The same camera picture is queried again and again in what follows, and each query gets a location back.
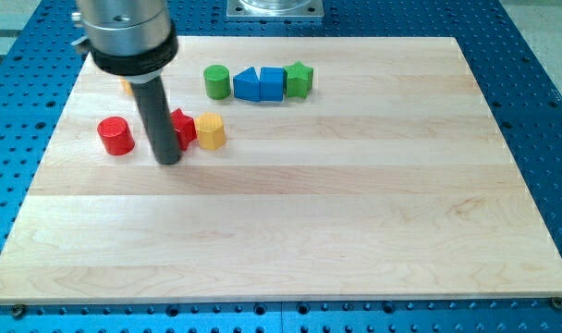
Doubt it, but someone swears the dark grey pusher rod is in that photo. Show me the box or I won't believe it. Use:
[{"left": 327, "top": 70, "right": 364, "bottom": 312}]
[{"left": 130, "top": 76, "right": 182, "bottom": 165}]

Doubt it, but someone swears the red cylinder block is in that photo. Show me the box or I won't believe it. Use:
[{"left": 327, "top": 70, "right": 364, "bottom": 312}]
[{"left": 97, "top": 117, "right": 135, "bottom": 155}]

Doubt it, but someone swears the yellow block behind arm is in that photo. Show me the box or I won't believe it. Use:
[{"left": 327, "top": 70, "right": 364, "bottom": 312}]
[{"left": 119, "top": 78, "right": 133, "bottom": 96}]

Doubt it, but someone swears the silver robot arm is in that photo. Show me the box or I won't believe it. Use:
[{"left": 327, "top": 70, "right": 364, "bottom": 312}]
[{"left": 72, "top": 0, "right": 182, "bottom": 165}]

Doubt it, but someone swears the red star block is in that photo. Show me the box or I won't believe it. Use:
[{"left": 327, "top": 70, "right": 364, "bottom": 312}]
[{"left": 171, "top": 108, "right": 197, "bottom": 151}]

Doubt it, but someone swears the yellow hexagon block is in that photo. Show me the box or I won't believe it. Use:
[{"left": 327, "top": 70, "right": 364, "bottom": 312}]
[{"left": 194, "top": 112, "right": 226, "bottom": 150}]

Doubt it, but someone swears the green cylinder block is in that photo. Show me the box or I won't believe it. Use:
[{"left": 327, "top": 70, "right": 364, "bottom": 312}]
[{"left": 203, "top": 64, "right": 231, "bottom": 100}]

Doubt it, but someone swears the blue triangle block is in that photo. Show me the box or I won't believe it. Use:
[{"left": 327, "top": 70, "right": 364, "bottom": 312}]
[{"left": 233, "top": 67, "right": 261, "bottom": 102}]

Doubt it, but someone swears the blue cube block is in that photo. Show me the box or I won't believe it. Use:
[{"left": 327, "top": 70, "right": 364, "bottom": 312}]
[{"left": 260, "top": 67, "right": 285, "bottom": 102}]

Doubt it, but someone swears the blue perforated metal base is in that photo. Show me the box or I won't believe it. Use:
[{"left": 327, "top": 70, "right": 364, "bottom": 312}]
[{"left": 0, "top": 1, "right": 562, "bottom": 332}]

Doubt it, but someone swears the green star block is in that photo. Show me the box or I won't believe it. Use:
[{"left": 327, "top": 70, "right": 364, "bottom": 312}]
[{"left": 283, "top": 61, "right": 313, "bottom": 98}]

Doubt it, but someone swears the light wooden board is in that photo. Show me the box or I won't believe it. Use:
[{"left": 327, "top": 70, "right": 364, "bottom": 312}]
[{"left": 0, "top": 37, "right": 562, "bottom": 304}]

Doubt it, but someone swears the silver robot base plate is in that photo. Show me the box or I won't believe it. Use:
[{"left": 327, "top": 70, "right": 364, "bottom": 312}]
[{"left": 226, "top": 0, "right": 324, "bottom": 19}]

